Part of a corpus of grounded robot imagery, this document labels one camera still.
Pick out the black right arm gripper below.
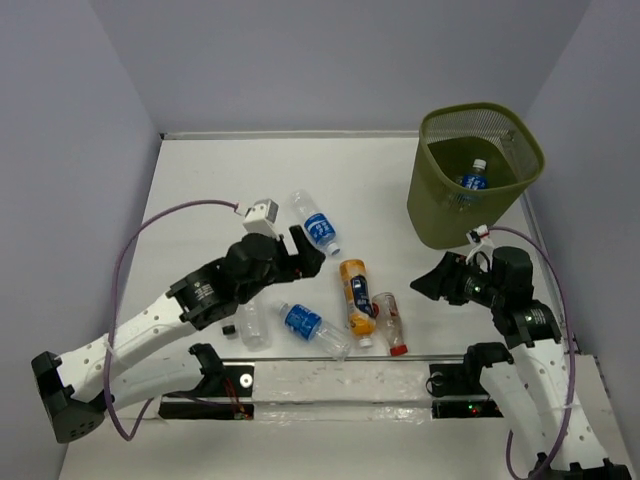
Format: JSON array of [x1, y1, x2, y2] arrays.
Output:
[[408, 250, 503, 308]]

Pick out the clear bottle red cap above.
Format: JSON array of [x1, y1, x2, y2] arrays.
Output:
[[372, 292, 408, 357]]

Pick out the blue label bottle white cap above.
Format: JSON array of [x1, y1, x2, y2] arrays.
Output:
[[447, 159, 488, 211]]

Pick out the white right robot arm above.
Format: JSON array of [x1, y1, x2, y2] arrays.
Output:
[[410, 246, 631, 479]]

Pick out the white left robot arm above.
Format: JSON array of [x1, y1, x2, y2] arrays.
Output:
[[31, 225, 325, 444]]

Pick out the green plastic waste bin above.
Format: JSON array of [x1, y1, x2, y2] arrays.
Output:
[[407, 102, 545, 250]]

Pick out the yellow label drink bottle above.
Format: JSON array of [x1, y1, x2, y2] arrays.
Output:
[[339, 259, 376, 349]]

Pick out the clear crushed bottle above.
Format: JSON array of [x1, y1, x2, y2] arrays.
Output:
[[236, 299, 271, 351]]

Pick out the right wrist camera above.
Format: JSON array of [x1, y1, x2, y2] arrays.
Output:
[[466, 224, 496, 264]]

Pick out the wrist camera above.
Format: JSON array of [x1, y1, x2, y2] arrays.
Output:
[[466, 224, 496, 264], [242, 199, 279, 238]]

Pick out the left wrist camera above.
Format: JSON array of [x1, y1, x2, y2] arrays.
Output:
[[242, 199, 279, 238]]

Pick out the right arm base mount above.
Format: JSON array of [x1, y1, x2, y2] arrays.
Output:
[[425, 342, 511, 420]]

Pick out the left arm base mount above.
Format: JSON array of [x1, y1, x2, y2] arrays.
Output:
[[158, 344, 254, 421]]

